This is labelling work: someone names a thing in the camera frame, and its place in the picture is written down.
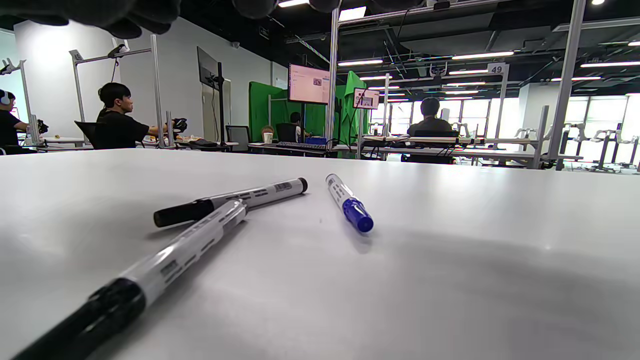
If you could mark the person's right hand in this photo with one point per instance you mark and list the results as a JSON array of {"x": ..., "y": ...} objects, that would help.
[{"x": 125, "y": 15}]

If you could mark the black cap white marker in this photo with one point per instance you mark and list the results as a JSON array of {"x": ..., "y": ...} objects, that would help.
[
  {"x": 170, "y": 270},
  {"x": 260, "y": 194}
]

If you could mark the blue cap white marker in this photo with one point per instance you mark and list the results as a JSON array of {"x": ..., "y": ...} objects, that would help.
[{"x": 350, "y": 205}]

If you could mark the black monitor on pole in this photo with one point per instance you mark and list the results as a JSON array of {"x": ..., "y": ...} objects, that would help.
[{"x": 206, "y": 67}]

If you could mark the black office chair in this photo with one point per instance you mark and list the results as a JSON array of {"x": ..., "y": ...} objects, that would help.
[
  {"x": 86, "y": 131},
  {"x": 285, "y": 132},
  {"x": 432, "y": 134}
]

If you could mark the grey office chair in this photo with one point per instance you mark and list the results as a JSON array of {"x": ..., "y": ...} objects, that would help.
[{"x": 237, "y": 135}]

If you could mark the green screen backdrop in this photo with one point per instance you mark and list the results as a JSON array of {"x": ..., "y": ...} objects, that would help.
[{"x": 260, "y": 110}]

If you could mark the white paper cup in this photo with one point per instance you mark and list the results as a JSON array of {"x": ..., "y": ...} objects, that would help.
[{"x": 268, "y": 138}]

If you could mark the large pink screen monitor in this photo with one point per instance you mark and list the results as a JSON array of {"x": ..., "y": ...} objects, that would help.
[{"x": 307, "y": 84}]

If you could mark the black keyboard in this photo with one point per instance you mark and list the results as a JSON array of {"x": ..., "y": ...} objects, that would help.
[{"x": 300, "y": 145}]

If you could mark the blue storage bin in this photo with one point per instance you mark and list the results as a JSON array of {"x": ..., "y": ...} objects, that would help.
[{"x": 316, "y": 141}]

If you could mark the small pink screen monitor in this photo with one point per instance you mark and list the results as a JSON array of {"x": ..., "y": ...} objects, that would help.
[{"x": 366, "y": 98}]

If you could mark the white number sign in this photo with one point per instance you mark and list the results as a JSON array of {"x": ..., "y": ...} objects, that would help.
[{"x": 496, "y": 68}]

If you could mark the long white desk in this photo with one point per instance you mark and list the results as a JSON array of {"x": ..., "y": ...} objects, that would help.
[{"x": 500, "y": 152}]

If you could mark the row of white robot arms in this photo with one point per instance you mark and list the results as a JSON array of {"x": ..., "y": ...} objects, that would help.
[{"x": 605, "y": 135}]

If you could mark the aluminium camera frame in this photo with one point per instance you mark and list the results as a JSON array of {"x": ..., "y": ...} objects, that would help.
[
  {"x": 155, "y": 90},
  {"x": 26, "y": 100}
]

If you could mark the aluminium frame post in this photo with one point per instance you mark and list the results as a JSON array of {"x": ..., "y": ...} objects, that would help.
[
  {"x": 566, "y": 80},
  {"x": 332, "y": 75}
]

